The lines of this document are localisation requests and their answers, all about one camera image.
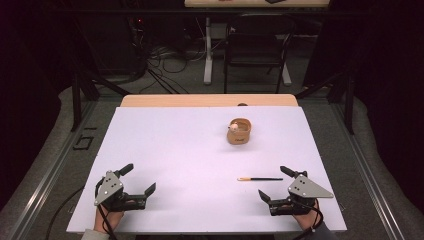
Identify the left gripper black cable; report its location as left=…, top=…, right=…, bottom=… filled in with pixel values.
left=94, top=176, right=119, bottom=240

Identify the black metal stand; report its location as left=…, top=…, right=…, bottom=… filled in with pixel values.
left=68, top=64, right=132, bottom=133
left=294, top=64, right=357, bottom=136

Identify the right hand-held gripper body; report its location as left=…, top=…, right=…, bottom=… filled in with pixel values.
left=268, top=174, right=335, bottom=217

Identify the person's right hand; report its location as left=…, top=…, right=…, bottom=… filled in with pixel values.
left=292, top=199, right=323, bottom=232

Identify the black pen with orange end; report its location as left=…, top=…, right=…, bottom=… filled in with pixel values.
left=236, top=176, right=284, bottom=183

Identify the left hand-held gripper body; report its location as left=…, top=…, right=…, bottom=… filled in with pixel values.
left=93, top=170, right=148, bottom=213

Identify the white-legged wooden desk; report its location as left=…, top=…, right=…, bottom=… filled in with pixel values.
left=183, top=0, right=332, bottom=87

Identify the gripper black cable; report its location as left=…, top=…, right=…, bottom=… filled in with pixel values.
left=293, top=198, right=325, bottom=240
left=94, top=176, right=119, bottom=240

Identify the aluminium floor rail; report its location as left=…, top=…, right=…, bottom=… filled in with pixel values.
left=328, top=99, right=406, bottom=240
left=8, top=99, right=99, bottom=240

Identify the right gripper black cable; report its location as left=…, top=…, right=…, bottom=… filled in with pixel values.
left=293, top=198, right=325, bottom=240

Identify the black chair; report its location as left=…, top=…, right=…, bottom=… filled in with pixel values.
left=223, top=12, right=298, bottom=95

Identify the bundle of floor cables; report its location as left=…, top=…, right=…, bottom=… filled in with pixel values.
left=138, top=43, right=208, bottom=95

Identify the black floor cable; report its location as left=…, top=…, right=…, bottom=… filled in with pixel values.
left=44, top=185, right=85, bottom=240

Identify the white board sheet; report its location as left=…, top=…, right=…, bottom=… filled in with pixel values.
left=65, top=105, right=348, bottom=234

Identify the brown pen holder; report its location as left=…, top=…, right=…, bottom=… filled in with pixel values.
left=226, top=117, right=253, bottom=146

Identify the person's left hand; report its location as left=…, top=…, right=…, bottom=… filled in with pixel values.
left=93, top=205, right=125, bottom=233

